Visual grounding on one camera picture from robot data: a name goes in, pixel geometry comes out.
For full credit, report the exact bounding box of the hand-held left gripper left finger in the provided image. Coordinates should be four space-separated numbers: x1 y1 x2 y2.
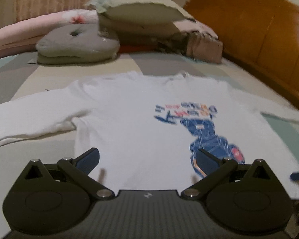
15 147 115 200

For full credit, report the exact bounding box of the wooden headboard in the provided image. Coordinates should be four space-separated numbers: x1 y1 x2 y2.
183 0 299 110

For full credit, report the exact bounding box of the pink handbag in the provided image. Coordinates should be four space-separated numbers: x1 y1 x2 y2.
159 31 223 64

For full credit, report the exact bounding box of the white printed sweatshirt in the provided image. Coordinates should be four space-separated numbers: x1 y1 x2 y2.
0 71 299 200

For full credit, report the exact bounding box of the pink floral pillow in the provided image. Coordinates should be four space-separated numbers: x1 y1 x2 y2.
172 19 218 40

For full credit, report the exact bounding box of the grey round cushion with hole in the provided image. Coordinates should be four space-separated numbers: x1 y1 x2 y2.
35 24 120 64

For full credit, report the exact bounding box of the red cloth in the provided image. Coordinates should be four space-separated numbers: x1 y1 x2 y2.
120 45 145 53

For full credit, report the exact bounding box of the checked bed sheet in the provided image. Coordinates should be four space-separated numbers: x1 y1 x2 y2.
0 47 299 200

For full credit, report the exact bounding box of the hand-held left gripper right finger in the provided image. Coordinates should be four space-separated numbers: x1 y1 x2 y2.
181 148 282 200

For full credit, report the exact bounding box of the folded pink floral quilt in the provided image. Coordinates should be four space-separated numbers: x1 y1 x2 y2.
0 9 100 61

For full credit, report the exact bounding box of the pale checked pillow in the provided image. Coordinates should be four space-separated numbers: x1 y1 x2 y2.
84 0 193 30

